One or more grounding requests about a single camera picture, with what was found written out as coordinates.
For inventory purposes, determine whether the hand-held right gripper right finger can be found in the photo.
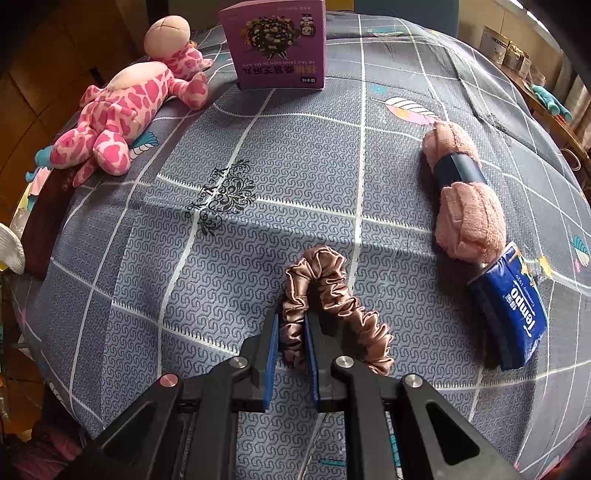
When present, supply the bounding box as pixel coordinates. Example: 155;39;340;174
302;314;522;480

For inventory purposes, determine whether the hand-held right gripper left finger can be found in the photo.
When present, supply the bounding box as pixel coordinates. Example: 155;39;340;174
76;307;280;480

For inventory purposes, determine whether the pink satin scrunchie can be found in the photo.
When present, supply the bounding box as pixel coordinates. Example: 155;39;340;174
281;246;394;374

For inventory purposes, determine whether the blue tissue pack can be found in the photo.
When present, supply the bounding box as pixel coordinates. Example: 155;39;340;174
465;242;549;371

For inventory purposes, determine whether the pink towel blue band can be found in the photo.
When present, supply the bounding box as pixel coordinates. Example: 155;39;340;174
422;121;507;263

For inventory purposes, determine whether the pink spotted giraffe plush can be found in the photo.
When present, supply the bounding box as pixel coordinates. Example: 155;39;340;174
48;15;214;188

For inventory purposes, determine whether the purple cardboard box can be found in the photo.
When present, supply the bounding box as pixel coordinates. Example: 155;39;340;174
218;0;328;92

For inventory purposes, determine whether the grey checked printed blanket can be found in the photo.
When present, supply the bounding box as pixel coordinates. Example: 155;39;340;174
14;9;591;480

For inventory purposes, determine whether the white fluffy object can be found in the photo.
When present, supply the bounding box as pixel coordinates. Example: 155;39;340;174
0;224;26;274

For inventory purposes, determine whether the wooden side table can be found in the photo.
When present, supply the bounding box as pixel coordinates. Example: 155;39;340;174
503;65;591;162

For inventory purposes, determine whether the blue and yellow headboard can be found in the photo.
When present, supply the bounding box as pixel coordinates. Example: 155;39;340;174
351;0;460;35

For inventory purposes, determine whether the gold packaging box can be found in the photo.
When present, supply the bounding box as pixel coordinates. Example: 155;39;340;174
503;41;527;70

